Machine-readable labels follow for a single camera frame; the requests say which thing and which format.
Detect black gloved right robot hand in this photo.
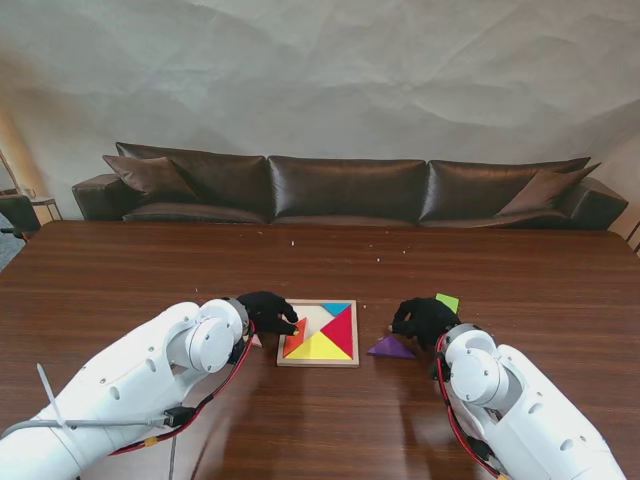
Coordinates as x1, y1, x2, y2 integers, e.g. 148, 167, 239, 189
388, 297, 463, 351

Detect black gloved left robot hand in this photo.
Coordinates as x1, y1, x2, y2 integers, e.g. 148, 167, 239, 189
235, 291, 307, 337

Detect orange tangram parallelogram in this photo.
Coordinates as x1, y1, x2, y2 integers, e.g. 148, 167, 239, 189
282, 316, 308, 359

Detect large yellow tangram triangle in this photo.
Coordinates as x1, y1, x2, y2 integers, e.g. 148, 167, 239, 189
286, 332, 350, 362

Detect large red tangram triangle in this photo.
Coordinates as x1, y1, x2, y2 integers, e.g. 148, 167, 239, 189
319, 305, 354, 359

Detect purple tangram triangle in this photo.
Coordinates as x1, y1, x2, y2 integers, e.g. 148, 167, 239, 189
367, 334, 417, 361

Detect square wooden tangram tray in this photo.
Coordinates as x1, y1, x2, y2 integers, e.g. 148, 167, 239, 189
276, 298, 360, 370

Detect dark brown leather sofa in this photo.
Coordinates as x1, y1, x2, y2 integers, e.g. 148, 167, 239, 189
71, 141, 629, 232

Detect brown sofa cushion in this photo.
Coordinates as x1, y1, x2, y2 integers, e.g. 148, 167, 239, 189
102, 154, 201, 204
494, 162, 603, 217

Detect small side table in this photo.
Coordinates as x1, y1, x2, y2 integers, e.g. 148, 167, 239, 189
27, 187, 65, 224

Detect dark chair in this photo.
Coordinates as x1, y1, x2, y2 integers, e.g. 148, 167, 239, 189
0, 193, 44, 239

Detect red left arm cable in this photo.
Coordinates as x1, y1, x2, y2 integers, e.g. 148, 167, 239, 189
107, 319, 257, 457

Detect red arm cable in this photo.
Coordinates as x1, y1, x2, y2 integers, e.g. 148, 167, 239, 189
433, 333, 509, 480
107, 319, 257, 457

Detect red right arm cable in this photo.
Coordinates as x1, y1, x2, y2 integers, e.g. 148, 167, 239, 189
433, 333, 509, 480

